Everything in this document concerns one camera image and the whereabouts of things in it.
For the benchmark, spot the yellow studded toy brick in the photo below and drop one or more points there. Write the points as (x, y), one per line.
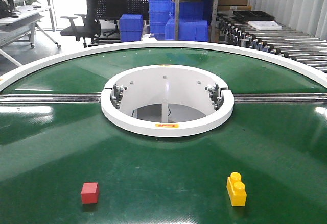
(236, 190)

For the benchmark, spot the red cube block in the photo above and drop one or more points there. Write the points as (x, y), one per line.
(90, 193)

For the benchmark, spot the blue crate front right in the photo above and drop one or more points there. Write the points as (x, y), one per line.
(189, 30)

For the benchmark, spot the blue crate stack left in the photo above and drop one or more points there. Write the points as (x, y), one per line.
(131, 27)

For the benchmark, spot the blue crate stack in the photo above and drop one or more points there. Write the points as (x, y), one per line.
(159, 14)
(131, 27)

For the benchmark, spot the blue crate stack middle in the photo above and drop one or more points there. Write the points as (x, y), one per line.
(159, 14)

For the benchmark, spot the black office chair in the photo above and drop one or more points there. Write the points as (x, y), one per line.
(91, 28)

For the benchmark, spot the black tray on conveyor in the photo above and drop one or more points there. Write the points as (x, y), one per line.
(253, 15)

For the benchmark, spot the white outer conveyor rim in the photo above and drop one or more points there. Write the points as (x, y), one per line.
(87, 70)

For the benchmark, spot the metal roller conveyor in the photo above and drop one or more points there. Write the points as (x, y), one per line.
(285, 42)

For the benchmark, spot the white workbench table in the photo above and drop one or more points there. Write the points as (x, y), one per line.
(24, 24)

